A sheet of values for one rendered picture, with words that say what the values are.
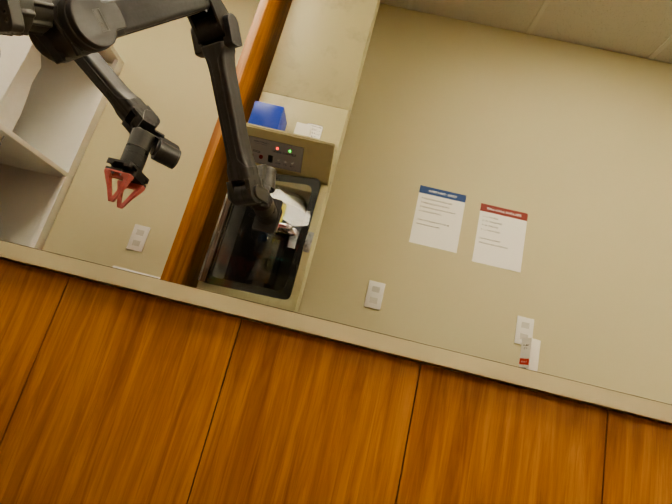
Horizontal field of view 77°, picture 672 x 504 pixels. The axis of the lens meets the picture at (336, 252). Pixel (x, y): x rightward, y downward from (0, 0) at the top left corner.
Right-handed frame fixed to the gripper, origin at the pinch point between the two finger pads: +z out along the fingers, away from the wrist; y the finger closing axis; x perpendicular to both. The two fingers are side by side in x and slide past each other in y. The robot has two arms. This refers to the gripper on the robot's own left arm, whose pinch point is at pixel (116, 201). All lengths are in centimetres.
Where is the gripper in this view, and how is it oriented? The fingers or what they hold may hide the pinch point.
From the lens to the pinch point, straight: 118.7
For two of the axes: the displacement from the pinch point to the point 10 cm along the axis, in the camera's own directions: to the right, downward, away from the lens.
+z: -2.3, 9.4, -2.6
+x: -9.7, -2.3, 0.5
